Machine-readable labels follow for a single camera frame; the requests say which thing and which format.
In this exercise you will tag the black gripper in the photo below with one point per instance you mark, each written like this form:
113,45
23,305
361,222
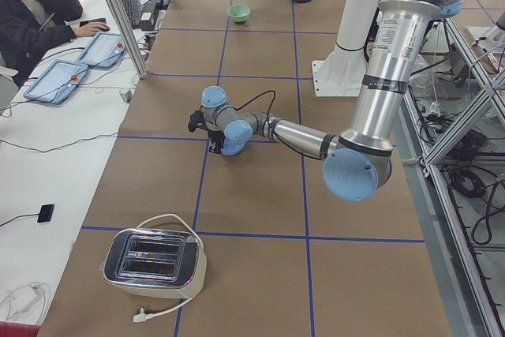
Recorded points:
215,135

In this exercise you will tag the blue bowl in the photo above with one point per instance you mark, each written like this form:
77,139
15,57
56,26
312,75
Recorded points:
232,149

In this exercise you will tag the green bowl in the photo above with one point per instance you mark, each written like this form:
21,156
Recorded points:
239,13

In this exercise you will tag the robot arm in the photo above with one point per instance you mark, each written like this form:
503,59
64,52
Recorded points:
358,161

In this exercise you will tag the black keyboard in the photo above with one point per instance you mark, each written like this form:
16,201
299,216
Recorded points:
132,10

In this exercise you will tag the white chrome toaster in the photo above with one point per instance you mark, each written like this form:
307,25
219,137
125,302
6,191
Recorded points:
156,263

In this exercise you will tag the far blue teach pendant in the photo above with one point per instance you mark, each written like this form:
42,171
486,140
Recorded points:
103,51

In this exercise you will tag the blue teach pendant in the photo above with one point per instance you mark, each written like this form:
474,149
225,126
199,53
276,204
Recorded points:
103,51
57,82

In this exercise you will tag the near blue teach pendant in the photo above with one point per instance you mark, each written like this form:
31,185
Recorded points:
57,82

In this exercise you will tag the small black box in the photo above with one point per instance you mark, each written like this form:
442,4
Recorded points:
45,213

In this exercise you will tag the seated person in black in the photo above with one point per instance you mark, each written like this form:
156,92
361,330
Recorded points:
30,28

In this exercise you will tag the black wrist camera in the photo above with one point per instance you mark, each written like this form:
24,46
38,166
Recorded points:
197,121

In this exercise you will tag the aluminium frame post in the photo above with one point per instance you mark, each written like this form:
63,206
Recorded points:
121,20

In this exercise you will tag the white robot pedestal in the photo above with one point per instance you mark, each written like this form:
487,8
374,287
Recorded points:
342,71

